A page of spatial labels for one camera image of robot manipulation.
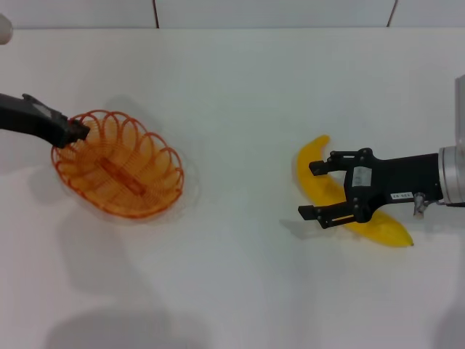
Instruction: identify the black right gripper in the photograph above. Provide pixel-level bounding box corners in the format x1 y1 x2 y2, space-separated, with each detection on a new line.
298 148 442 230

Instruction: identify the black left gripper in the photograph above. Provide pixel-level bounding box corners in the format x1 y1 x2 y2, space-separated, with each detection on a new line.
0 92 91 149

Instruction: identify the orange woven plastic basket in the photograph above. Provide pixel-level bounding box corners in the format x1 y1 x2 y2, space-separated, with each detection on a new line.
50 108 185 219

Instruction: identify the yellow banana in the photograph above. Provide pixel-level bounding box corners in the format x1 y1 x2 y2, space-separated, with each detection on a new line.
296 134 415 249

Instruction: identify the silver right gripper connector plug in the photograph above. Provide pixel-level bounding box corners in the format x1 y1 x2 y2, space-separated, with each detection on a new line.
413 191 428 219

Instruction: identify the dark right gripper cable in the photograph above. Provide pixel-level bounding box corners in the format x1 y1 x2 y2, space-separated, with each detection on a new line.
424 198 465 209

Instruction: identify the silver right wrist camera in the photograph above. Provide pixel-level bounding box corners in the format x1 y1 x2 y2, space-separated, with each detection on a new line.
453 74 465 146

